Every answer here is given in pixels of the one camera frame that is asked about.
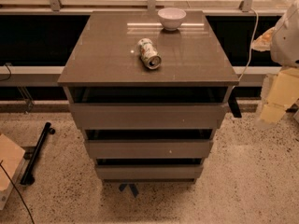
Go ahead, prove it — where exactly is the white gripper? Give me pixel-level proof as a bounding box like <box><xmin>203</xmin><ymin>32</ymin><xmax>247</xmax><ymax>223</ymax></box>
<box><xmin>251</xmin><ymin>0</ymin><xmax>299</xmax><ymax>130</ymax></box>

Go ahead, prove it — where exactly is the grey drawer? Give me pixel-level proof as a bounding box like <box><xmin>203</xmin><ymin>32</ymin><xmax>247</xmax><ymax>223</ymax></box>
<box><xmin>95</xmin><ymin>165</ymin><xmax>203</xmax><ymax>181</ymax></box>
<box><xmin>85</xmin><ymin>140</ymin><xmax>213</xmax><ymax>159</ymax></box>
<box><xmin>70</xmin><ymin>104</ymin><xmax>227</xmax><ymax>130</ymax></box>

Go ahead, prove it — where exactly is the grey drawer cabinet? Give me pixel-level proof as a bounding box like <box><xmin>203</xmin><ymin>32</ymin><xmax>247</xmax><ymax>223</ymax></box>
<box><xmin>57</xmin><ymin>10</ymin><xmax>240</xmax><ymax>185</ymax></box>

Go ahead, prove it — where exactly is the grey top drawer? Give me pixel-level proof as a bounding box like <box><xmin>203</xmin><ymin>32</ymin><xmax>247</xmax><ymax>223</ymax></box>
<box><xmin>70</xmin><ymin>104</ymin><xmax>227</xmax><ymax>130</ymax></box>

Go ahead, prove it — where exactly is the grey bottom drawer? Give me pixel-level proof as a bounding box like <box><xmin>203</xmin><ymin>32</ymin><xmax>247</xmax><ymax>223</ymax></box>
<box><xmin>95</xmin><ymin>165</ymin><xmax>203</xmax><ymax>181</ymax></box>

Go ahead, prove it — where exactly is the white ceramic bowl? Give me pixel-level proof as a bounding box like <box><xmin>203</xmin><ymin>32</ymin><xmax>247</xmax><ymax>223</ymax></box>
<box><xmin>158</xmin><ymin>7</ymin><xmax>187</xmax><ymax>31</ymax></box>

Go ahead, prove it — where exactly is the green white soda can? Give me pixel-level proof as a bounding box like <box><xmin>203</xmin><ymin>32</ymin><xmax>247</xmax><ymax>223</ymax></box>
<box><xmin>137</xmin><ymin>38</ymin><xmax>162</xmax><ymax>70</ymax></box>

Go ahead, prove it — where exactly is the black metal bar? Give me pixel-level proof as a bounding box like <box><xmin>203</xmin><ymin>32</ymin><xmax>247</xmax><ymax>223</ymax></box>
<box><xmin>21</xmin><ymin>122</ymin><xmax>55</xmax><ymax>186</ymax></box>

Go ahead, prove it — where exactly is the tan cardboard box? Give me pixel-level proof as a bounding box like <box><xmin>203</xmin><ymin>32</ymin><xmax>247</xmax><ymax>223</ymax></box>
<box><xmin>0</xmin><ymin>133</ymin><xmax>25</xmax><ymax>210</ymax></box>

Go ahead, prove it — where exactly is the white cable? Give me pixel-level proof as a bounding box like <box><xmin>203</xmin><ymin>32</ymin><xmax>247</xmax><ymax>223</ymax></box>
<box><xmin>237</xmin><ymin>8</ymin><xmax>260</xmax><ymax>81</ymax></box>

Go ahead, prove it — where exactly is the black cable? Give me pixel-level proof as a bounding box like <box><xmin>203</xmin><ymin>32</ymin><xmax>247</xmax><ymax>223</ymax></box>
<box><xmin>0</xmin><ymin>161</ymin><xmax>36</xmax><ymax>224</ymax></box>

